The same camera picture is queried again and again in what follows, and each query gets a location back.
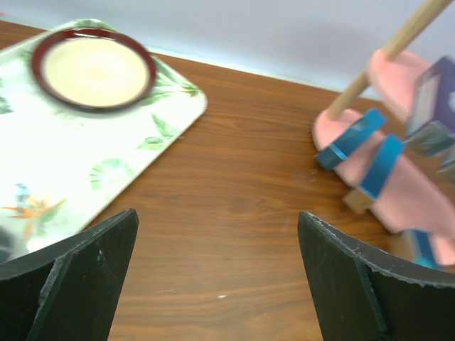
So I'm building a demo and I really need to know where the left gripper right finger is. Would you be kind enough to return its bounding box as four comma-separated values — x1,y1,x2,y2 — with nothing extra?
298,212,454,341

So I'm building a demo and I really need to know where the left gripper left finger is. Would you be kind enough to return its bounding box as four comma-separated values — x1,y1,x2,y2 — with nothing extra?
1,209,139,341

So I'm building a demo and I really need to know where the silver R&O box top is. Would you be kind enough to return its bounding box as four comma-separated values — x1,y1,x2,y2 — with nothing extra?
343,135,405,213

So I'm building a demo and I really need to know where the silver R&O box front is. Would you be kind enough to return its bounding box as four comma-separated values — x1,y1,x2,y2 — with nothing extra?
406,56,454,138

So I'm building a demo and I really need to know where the pink three-tier shelf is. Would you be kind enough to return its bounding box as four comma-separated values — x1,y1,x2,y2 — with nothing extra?
312,1,454,269

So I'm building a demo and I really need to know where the silver r&o box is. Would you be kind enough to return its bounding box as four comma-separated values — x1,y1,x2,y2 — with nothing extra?
406,56,454,138
405,229,441,270
343,135,405,213

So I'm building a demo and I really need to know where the floral leaf pattern tray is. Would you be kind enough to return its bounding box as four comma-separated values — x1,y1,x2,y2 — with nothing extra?
1,19,208,255

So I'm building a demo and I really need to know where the dark small cup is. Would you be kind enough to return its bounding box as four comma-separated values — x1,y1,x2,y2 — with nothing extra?
0,227,23,263

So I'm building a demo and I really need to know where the silver R&O box diagonal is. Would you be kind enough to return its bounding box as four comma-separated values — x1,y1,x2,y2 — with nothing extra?
312,108,387,171

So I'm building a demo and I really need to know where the red rimmed beige plate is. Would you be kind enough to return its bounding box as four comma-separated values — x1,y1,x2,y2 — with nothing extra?
31,27,156,112

